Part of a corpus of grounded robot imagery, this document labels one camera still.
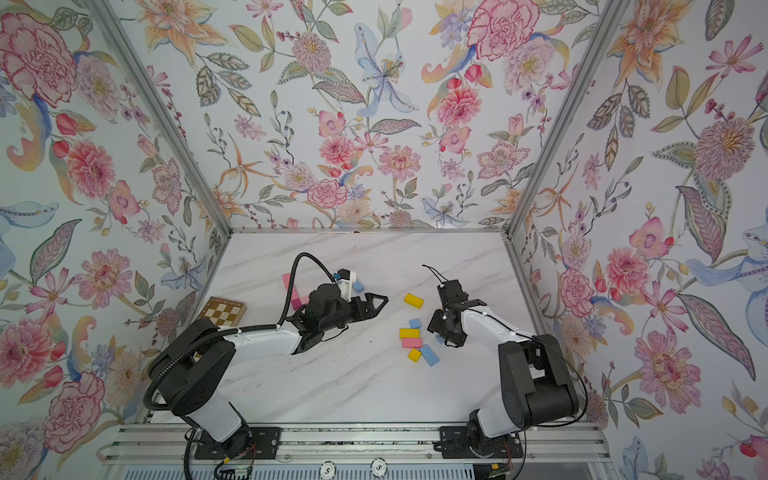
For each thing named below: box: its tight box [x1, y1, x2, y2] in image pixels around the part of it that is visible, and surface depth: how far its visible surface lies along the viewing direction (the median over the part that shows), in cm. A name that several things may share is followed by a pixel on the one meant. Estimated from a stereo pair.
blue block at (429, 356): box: [420, 344, 440, 367], surface depth 90 cm
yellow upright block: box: [399, 328, 421, 339], surface depth 95 cm
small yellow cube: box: [407, 348, 422, 363], surface depth 90 cm
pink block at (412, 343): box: [402, 338, 423, 349], surface depth 95 cm
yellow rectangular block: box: [403, 293, 425, 309], surface depth 103 cm
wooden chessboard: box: [198, 296, 247, 327], surface depth 97 cm
